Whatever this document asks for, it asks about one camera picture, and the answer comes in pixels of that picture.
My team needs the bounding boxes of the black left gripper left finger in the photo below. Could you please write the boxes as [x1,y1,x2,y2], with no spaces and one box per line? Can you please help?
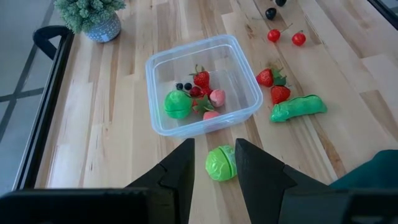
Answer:
[126,138,196,224]

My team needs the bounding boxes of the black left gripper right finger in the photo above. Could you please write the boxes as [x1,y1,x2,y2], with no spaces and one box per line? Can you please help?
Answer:
[235,139,330,224]

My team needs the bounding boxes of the green cabbage toy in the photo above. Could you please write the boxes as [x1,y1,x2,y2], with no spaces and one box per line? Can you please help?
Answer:
[205,144,238,182]

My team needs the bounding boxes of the pink round fruit toy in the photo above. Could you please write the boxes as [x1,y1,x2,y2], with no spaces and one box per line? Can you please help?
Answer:
[203,110,221,121]

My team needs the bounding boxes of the smooth green vegetable toy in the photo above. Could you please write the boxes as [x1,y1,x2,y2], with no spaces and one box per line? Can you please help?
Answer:
[164,90,193,119]

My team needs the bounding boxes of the red strawberry toy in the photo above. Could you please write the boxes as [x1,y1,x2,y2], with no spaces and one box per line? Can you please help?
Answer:
[188,64,211,88]
[256,67,285,88]
[270,76,292,105]
[191,95,215,115]

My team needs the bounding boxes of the green pea pod toy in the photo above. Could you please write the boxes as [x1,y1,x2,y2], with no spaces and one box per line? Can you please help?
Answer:
[269,94,328,123]

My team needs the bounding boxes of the pink textured fruit toy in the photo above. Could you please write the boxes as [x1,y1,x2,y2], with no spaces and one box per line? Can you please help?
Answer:
[209,89,226,108]

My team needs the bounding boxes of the red cherry tomato toy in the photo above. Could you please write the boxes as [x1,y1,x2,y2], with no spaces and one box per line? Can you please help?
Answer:
[267,23,294,43]
[291,30,307,47]

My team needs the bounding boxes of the clear plastic tupperware container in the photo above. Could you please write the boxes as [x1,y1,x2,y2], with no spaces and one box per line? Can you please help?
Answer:
[144,34,264,139]

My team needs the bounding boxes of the dark green cloth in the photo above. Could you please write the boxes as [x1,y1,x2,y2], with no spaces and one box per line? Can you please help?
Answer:
[328,149,398,191]

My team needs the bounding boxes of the small potted green plant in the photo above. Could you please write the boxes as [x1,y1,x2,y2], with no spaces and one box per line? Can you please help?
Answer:
[53,0,127,44]

